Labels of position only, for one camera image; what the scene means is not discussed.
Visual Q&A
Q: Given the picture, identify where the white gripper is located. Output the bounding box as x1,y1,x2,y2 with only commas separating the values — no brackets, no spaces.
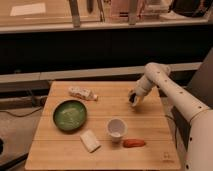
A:
129,76,154,107

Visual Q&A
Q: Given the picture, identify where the small black eraser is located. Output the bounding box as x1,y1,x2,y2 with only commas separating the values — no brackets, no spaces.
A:
129,94,136,103

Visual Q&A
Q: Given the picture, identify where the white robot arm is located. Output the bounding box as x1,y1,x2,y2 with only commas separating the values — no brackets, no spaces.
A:
129,62,213,171

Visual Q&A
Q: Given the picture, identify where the white sponge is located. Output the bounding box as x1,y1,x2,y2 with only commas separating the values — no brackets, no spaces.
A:
80,130,101,153

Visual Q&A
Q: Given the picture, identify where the white paper cup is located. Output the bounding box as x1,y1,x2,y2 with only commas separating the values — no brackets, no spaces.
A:
106,118,127,143

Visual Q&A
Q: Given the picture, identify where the orange carrot toy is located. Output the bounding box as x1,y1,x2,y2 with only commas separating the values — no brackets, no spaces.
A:
123,139,145,148

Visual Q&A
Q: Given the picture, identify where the green round bowl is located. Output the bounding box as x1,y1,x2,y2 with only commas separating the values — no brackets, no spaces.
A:
53,100,87,132

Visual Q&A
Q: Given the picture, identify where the white paper sheet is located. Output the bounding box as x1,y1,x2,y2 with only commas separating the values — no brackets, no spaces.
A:
10,3,46,16

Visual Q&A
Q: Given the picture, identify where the black floor cable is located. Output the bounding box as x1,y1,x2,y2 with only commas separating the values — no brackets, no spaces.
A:
0,105,44,118

